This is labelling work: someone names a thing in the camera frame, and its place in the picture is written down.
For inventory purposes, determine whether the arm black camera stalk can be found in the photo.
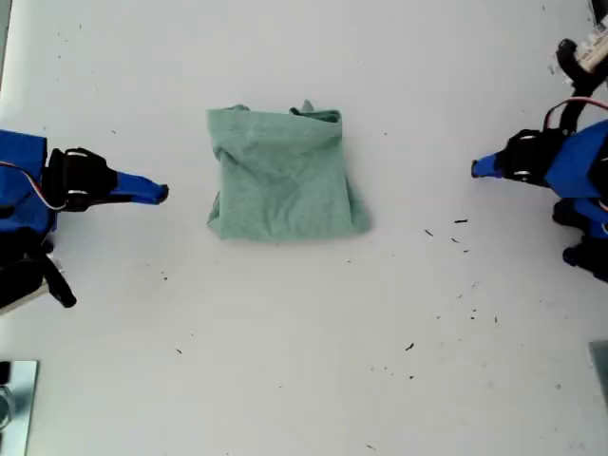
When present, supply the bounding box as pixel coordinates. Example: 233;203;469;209
555;38;607;139
42;254;78;309

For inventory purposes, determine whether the green t shirt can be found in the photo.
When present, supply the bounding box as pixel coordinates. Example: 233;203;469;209
204;98;374;243

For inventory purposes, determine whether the red white black servo wire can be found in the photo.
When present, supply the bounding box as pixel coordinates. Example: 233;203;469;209
0;161;66;211
542;97;608;132

